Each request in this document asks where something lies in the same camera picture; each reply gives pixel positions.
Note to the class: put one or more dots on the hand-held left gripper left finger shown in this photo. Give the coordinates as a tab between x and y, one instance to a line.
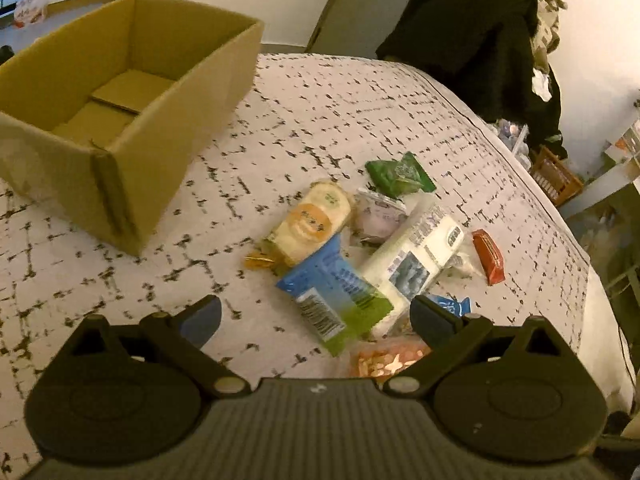
202	317

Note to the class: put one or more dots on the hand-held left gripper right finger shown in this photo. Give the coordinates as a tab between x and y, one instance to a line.
425	320

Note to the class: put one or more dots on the small blue snack packet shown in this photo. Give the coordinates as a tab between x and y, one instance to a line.
452	305

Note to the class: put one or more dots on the orange snack packet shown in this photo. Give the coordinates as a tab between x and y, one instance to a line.
385	357

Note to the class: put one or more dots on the large white snack packet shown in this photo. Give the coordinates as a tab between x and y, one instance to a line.
415	250

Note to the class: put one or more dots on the gold candy wrapper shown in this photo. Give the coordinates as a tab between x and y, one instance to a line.
257	260

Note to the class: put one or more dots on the red snack packet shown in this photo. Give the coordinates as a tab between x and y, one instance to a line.
487	255

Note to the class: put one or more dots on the blue green snack packet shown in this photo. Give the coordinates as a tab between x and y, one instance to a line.
330	285

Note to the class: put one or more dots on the purple white snack packet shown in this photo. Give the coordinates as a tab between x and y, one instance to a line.
380	212

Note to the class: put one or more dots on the cream bread packet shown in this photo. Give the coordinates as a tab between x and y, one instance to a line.
310	220

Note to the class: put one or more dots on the cardboard box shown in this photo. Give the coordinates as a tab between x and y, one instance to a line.
150	160

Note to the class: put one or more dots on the orange plastic basket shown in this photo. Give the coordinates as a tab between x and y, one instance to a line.
557	177

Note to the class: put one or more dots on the clear plastic bin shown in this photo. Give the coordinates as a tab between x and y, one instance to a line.
512	137

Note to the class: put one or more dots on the white side table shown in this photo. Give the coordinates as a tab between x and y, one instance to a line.
600	185

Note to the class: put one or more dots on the printed bedspread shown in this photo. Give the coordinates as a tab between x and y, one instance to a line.
350	110

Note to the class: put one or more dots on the white cloth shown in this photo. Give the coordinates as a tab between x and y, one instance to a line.
542	85

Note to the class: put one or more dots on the black coat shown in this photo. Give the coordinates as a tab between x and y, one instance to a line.
465	35

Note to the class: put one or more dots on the olive door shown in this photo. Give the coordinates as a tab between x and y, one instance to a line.
360	0

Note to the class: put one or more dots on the red white plastic bag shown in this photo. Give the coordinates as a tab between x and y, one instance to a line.
30	10

